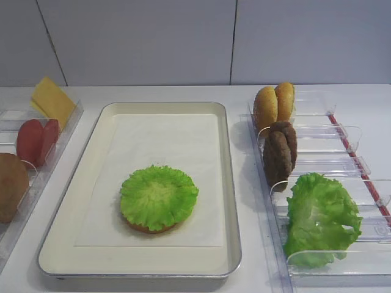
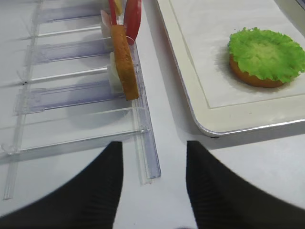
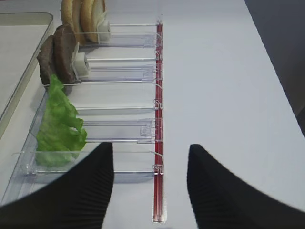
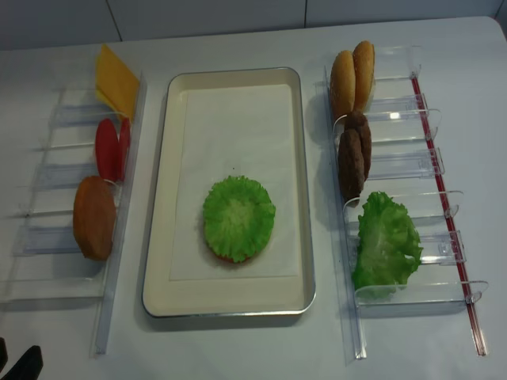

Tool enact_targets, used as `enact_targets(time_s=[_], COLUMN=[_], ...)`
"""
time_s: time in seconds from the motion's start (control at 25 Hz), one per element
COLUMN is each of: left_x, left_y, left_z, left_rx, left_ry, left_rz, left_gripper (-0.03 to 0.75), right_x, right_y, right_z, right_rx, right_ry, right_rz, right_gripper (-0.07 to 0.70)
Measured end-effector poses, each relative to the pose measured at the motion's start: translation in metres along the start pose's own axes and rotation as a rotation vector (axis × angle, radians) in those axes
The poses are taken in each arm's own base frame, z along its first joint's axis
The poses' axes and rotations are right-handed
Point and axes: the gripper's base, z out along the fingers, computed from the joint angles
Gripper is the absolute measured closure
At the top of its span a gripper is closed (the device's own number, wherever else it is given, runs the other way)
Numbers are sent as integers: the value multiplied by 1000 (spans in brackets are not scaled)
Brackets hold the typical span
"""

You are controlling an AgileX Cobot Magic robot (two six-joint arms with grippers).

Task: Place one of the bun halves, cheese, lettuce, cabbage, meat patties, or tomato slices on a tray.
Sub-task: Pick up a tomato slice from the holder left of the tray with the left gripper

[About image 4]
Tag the brown meat patty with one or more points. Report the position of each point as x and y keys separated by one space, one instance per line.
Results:
x=350 y=165
x=358 y=122

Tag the rear tan bun half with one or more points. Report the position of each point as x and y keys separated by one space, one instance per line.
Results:
x=364 y=66

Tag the front brown meat patty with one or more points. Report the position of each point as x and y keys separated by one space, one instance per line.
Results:
x=350 y=165

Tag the clear right acrylic rack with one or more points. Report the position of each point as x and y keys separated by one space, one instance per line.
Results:
x=405 y=144

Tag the cream metal serving tray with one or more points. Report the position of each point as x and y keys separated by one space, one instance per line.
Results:
x=272 y=295

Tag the bottom bun under lettuce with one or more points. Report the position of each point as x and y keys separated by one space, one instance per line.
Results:
x=232 y=260

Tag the orange cheese slice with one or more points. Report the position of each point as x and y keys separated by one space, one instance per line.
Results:
x=110 y=69

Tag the orange-brown bun half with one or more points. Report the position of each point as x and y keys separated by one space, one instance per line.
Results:
x=94 y=217

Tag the front red tomato slice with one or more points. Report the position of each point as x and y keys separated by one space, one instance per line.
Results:
x=107 y=150

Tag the rear brown meat patty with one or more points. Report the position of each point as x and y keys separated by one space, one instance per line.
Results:
x=358 y=122

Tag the white paper tray liner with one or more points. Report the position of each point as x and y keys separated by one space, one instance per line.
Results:
x=237 y=131

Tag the front tan bun half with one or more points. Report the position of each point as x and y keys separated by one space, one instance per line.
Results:
x=342 y=84

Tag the clear acrylic rack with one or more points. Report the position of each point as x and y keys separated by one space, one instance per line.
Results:
x=44 y=157
x=405 y=144

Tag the clear left acrylic rack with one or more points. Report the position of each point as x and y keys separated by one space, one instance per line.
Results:
x=44 y=157

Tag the pale yellow cheese slice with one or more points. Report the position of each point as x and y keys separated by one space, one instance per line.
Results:
x=107 y=95

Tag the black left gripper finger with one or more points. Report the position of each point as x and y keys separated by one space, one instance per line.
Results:
x=28 y=367

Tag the green lettuce on tray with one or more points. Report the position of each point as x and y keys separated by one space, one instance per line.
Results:
x=238 y=217

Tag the green lettuce leaf in rack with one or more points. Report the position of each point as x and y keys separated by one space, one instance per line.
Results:
x=390 y=248

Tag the tan bun half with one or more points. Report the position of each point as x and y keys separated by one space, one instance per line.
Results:
x=364 y=66
x=342 y=84

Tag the red rail strip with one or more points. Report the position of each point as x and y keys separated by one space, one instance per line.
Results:
x=478 y=337

